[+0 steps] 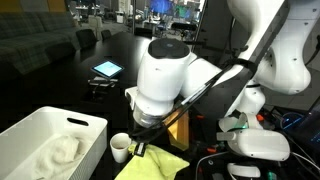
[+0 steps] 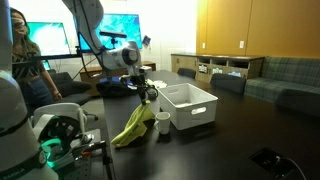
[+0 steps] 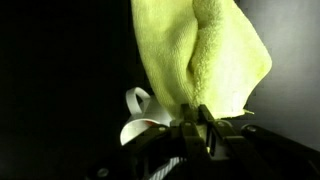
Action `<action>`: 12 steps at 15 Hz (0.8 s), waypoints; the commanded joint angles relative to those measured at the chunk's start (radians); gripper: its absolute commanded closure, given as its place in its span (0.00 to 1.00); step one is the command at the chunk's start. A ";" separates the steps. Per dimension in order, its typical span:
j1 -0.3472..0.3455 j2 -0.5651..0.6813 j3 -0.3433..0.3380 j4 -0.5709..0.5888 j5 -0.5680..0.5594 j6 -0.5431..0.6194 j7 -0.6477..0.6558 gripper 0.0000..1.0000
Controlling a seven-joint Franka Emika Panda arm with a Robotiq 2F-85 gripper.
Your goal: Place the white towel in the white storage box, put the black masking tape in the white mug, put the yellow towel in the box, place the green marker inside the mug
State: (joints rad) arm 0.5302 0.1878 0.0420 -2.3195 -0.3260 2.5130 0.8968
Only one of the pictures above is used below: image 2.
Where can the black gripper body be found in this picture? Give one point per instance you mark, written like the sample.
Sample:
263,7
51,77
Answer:
136,80

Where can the yellow-green microfibre cloth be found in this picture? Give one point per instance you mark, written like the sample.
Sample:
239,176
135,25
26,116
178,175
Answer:
136,123

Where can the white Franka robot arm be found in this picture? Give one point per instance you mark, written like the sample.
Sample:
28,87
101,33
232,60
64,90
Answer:
83,13

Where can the white ceramic mug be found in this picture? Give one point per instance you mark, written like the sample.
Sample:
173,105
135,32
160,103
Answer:
164,124

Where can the white plastic storage box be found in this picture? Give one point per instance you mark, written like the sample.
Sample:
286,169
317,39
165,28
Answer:
186,113

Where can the box in cabinet shelf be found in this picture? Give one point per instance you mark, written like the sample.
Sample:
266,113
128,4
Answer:
234,73
203,69
217,70

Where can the table power outlet box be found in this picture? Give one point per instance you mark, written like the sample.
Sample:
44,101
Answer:
266,160

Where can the small dark cylinder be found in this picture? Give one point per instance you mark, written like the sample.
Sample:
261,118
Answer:
152,95

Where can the white papers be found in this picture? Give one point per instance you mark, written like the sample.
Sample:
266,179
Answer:
160,84

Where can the black fabric bundle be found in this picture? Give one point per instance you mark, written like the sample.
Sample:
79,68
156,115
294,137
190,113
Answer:
111,89

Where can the low wooden bench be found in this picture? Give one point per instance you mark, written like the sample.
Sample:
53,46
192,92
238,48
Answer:
91,71

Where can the wooden sideboard cabinet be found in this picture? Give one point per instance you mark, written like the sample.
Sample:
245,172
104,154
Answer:
186,63

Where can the black rolling office chair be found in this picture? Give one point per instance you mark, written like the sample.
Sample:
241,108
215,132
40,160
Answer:
73,88

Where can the white VR headset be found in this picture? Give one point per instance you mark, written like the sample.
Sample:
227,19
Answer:
66,110

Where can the black clamp stand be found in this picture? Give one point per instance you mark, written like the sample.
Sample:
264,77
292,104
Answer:
107,163

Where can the small blue-lit monitor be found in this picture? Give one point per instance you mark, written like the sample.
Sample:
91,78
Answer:
46,65

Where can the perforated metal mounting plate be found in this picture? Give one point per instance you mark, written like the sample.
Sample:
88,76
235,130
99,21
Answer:
83,170

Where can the person with long hair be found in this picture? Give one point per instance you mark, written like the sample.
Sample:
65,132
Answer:
33,86

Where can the green plaid sofa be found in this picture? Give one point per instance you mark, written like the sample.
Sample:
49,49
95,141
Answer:
290,71

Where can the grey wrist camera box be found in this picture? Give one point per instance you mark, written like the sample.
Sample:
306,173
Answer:
145,69

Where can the dark wall control panel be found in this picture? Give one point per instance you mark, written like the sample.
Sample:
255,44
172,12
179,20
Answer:
146,40

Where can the black camera on stand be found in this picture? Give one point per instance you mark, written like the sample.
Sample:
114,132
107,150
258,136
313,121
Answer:
113,34

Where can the wall display screen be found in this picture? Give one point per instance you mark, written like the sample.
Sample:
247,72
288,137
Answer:
123,26
48,38

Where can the white wall plate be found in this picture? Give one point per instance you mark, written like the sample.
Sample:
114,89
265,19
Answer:
203,45
241,44

